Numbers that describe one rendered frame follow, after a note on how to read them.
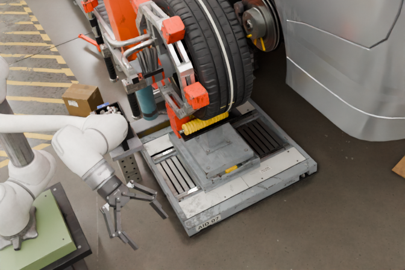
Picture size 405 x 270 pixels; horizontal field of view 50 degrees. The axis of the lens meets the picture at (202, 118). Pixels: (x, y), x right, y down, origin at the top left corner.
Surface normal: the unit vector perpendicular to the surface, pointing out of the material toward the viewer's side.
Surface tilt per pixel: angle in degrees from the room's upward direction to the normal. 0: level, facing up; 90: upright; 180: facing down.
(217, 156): 0
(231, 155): 0
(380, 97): 95
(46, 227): 4
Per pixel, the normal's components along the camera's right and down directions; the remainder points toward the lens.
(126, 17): 0.45, 0.54
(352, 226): -0.14, -0.74
